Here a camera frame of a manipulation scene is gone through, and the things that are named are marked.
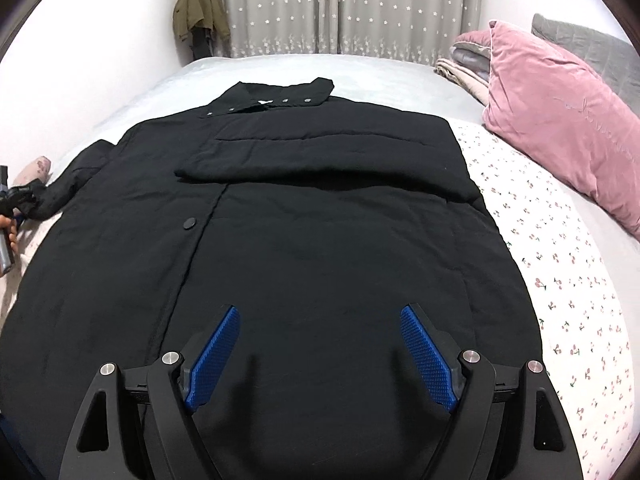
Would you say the person's left hand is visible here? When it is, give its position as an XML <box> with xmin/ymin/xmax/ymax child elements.
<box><xmin>0</xmin><ymin>216</ymin><xmax>20</xmax><ymax>277</ymax></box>

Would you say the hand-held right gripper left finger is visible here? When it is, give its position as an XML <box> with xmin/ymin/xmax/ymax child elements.
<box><xmin>59</xmin><ymin>304</ymin><xmax>242</xmax><ymax>480</ymax></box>

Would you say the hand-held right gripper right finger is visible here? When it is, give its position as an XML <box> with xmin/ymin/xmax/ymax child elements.
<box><xmin>400</xmin><ymin>304</ymin><xmax>583</xmax><ymax>480</ymax></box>

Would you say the grey quilted pillow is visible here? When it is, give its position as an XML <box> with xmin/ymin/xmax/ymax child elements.
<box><xmin>531</xmin><ymin>12</ymin><xmax>640</xmax><ymax>108</ymax></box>

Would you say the grey star-patterned curtain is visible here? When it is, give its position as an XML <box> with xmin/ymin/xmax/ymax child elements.
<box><xmin>202</xmin><ymin>0</ymin><xmax>483</xmax><ymax>66</ymax></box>

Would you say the black padded coat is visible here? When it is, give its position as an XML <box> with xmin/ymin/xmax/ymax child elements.
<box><xmin>0</xmin><ymin>77</ymin><xmax>548</xmax><ymax>480</ymax></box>

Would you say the pink folded quilt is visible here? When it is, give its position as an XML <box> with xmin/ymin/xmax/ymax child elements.
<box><xmin>450</xmin><ymin>30</ymin><xmax>493</xmax><ymax>81</ymax></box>

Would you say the pink velvet pillow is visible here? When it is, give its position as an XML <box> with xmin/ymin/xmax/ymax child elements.
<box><xmin>481</xmin><ymin>20</ymin><xmax>640</xmax><ymax>241</ymax></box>

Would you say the pale pink bolster pillow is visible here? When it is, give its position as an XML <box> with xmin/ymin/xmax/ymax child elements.
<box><xmin>10</xmin><ymin>156</ymin><xmax>53</xmax><ymax>191</ymax></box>

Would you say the white cherry-print bed sheet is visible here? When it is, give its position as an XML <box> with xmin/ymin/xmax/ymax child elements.
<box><xmin>452</xmin><ymin>122</ymin><xmax>633</xmax><ymax>480</ymax></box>

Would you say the olive green hanging jacket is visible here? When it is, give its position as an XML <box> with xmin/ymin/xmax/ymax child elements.
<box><xmin>172</xmin><ymin>0</ymin><xmax>232</xmax><ymax>43</ymax></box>

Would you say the beige folded blanket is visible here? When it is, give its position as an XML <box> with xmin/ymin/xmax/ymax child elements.
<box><xmin>434</xmin><ymin>57</ymin><xmax>491</xmax><ymax>106</ymax></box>

